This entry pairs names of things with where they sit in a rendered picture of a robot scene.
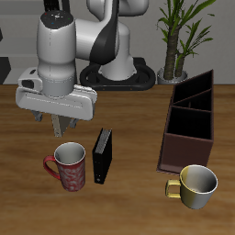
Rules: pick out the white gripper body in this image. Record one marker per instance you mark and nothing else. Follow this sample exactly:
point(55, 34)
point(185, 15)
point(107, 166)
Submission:
point(55, 104)

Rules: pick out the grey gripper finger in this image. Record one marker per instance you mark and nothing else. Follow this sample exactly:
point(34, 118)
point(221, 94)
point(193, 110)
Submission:
point(37, 115)
point(73, 122)

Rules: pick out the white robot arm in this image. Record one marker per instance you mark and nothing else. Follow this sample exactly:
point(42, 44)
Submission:
point(56, 55)

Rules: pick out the red patterned mug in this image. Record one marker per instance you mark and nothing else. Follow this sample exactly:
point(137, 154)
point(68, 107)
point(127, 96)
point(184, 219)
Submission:
point(72, 174)

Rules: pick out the dark brown desk caddy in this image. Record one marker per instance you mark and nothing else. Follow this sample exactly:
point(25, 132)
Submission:
point(185, 151)

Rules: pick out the yellow and white mug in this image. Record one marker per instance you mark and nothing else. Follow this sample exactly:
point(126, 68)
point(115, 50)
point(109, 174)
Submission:
point(192, 197)

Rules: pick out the black book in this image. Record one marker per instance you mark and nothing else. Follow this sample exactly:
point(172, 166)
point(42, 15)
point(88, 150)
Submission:
point(102, 162)

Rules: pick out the green pot plant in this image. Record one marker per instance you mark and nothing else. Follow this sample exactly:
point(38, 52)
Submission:
point(170, 58)

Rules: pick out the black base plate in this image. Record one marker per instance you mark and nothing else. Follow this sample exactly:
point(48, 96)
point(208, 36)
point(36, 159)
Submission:
point(143, 82)

